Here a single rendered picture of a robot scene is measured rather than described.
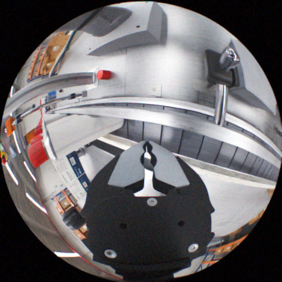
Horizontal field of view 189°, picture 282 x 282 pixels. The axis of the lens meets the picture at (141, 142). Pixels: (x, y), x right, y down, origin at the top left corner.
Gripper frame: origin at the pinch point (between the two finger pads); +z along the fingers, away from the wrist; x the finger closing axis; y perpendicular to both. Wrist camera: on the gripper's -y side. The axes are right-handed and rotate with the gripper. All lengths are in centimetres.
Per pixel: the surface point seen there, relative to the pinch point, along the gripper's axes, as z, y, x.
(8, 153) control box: -13, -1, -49
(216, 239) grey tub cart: -51, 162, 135
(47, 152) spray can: -5.4, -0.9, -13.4
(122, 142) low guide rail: 5.7, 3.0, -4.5
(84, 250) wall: -128, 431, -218
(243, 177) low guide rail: -7.2, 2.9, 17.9
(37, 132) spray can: 0.6, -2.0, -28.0
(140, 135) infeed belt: 6.8, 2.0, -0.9
